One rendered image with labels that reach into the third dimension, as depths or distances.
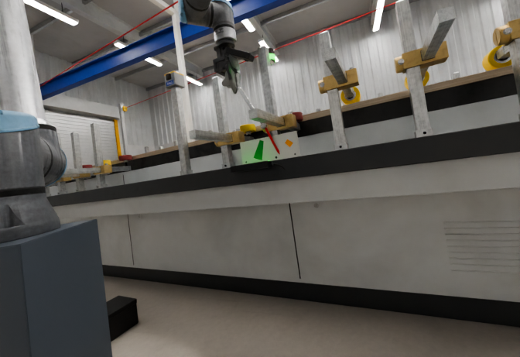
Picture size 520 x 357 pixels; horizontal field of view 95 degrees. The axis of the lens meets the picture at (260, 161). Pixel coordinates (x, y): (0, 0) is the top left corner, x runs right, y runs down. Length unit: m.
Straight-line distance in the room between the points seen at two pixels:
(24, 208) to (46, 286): 0.16
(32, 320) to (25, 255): 0.11
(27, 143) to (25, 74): 0.29
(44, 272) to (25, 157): 0.24
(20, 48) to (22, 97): 0.14
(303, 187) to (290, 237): 0.36
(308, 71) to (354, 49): 1.53
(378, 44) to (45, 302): 8.76
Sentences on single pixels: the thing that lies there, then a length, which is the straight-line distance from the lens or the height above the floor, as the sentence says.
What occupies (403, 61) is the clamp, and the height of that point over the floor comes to 0.94.
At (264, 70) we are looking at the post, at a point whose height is 1.07.
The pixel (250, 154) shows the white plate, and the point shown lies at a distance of 1.01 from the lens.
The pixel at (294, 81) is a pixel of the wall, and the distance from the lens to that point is 8.71.
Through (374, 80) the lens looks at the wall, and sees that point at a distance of 8.46.
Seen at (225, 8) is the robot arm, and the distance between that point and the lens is 1.14.
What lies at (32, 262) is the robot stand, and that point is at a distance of 0.61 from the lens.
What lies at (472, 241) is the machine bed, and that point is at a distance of 1.19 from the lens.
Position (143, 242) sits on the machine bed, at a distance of 1.95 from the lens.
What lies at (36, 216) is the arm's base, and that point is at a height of 0.64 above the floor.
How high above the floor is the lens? 0.67
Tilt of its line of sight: 2 degrees up
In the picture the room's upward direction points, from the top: 8 degrees counter-clockwise
